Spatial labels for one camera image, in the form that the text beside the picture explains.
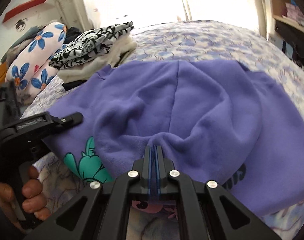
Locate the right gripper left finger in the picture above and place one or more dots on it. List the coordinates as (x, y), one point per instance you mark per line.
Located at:
(100, 211)

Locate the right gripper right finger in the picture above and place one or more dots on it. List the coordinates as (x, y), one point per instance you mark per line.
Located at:
(206, 210)

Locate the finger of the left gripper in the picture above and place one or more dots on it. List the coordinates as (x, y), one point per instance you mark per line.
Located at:
(68, 121)

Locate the purple zip hoodie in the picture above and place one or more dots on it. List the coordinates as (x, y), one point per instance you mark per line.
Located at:
(216, 120)

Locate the left hand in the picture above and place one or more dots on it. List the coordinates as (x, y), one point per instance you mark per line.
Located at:
(35, 201)

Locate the cream folded garment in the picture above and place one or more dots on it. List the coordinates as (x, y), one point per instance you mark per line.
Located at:
(120, 50)

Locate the cat print fleece blanket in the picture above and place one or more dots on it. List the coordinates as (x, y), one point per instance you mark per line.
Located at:
(192, 41)

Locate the blue flower quilt roll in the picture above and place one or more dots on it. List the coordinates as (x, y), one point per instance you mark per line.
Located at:
(28, 62)

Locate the black white graffiti garment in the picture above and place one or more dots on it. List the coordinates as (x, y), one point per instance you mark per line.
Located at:
(89, 45)

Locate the pink drawer organizer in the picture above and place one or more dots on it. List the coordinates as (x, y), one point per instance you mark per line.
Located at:
(294, 13)

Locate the wooden shelf unit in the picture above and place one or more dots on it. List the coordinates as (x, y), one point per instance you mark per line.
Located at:
(278, 7)

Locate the red wall shelf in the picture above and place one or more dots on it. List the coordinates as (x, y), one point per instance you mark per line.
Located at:
(21, 8)

